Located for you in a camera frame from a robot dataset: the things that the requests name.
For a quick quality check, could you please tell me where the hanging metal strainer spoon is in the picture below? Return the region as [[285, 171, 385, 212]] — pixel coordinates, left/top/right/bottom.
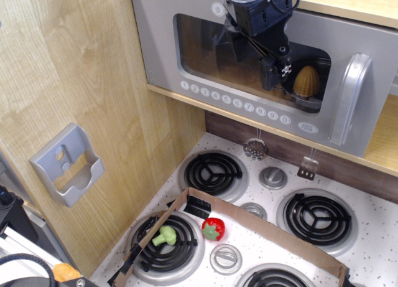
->
[[243, 129, 269, 161]]

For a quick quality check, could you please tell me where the grey stove knob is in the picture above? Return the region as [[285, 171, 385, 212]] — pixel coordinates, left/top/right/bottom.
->
[[210, 244, 243, 276], [259, 167, 288, 190], [241, 202, 267, 220]]

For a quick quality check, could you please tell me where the hanging metal spatula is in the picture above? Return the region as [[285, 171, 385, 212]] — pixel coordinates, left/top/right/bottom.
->
[[297, 148, 319, 181]]

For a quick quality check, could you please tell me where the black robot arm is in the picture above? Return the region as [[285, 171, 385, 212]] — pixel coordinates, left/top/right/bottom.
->
[[224, 0, 301, 91]]

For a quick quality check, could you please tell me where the back right stove burner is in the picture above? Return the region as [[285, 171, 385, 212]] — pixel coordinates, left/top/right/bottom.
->
[[275, 188, 359, 257]]

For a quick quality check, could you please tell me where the yellow toy corn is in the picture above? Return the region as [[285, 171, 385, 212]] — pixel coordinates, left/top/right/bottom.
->
[[293, 65, 320, 98]]

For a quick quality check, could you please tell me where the back left stove burner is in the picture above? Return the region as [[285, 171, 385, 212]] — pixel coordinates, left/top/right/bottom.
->
[[178, 151, 249, 203]]

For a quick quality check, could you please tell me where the front right stove burner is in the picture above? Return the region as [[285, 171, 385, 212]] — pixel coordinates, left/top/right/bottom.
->
[[235, 263, 315, 287]]

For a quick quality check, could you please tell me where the grey wall phone holder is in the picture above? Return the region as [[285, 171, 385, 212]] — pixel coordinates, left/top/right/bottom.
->
[[29, 123, 104, 207]]

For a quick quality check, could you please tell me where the orange toy food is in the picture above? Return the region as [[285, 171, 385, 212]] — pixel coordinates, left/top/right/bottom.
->
[[52, 263, 81, 283]]

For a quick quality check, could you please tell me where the steel cooking pot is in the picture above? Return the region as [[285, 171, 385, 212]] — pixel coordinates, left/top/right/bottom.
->
[[282, 57, 331, 113]]

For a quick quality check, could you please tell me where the grey microwave door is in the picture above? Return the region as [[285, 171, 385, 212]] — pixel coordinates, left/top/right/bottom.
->
[[132, 0, 397, 156]]

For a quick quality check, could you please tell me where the grey front stove knob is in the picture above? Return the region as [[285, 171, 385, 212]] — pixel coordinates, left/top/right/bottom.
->
[[210, 244, 243, 276]]

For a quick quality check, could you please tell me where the brown cardboard barrier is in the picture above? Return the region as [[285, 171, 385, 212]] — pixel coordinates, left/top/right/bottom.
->
[[108, 187, 351, 286]]

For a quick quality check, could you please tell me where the black braided cable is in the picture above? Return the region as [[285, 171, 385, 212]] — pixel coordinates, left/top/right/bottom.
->
[[0, 253, 57, 285]]

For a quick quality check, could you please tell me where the grey back stove knob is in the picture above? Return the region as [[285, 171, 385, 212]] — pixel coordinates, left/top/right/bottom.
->
[[259, 167, 288, 190]]

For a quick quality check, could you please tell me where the grey middle stove knob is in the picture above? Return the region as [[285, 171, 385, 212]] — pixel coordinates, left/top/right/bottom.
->
[[241, 202, 267, 220]]

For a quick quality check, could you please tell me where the green toy broccoli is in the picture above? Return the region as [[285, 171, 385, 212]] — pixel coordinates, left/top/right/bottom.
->
[[152, 225, 177, 246]]

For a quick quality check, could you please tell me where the red toy strawberry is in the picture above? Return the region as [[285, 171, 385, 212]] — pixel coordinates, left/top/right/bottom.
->
[[201, 217, 226, 241]]

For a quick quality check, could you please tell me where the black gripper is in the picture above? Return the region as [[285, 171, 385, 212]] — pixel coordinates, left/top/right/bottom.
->
[[224, 0, 294, 91]]

